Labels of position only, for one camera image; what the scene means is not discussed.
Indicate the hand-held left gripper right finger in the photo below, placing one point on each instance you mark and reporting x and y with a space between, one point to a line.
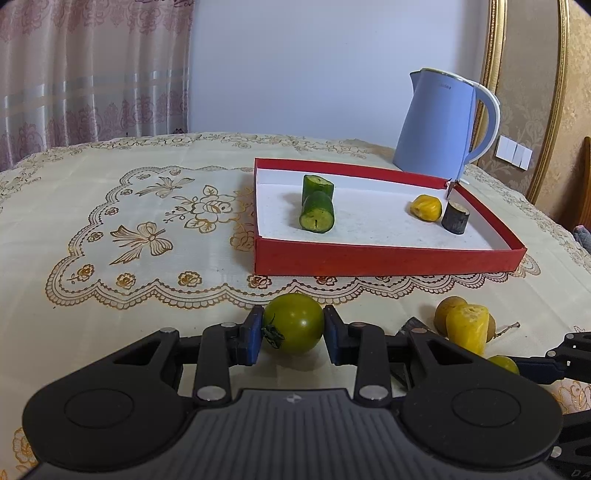
333 337

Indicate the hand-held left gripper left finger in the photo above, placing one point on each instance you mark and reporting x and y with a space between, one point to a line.
253 337

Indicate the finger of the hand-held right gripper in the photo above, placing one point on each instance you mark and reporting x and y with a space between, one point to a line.
535 368

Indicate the green tomato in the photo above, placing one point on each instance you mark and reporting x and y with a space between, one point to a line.
505 364
295 323

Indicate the dark sugarcane piece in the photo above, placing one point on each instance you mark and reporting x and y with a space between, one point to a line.
405 326
455 219

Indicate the large yellow pepper piece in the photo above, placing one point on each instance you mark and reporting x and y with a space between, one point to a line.
466 327

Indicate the red cardboard box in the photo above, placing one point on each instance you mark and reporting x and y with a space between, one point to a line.
369 263

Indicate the cream gold floral tablecloth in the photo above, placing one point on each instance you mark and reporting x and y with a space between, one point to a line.
161 286

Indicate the green cucumber piece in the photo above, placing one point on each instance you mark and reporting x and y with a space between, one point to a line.
318 214
316 185

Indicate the grey cloth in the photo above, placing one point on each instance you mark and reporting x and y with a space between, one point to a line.
584 237

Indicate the brown wooden furniture edge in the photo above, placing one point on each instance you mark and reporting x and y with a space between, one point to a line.
587 184

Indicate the light blue electric kettle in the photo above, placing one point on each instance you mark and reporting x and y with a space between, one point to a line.
434 124

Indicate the beige floral curtain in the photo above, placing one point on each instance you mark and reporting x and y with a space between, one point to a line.
92 69

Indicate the white wall switch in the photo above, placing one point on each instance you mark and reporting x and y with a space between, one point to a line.
513 151

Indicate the gold framed damask wall panel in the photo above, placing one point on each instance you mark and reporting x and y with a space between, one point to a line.
526 55

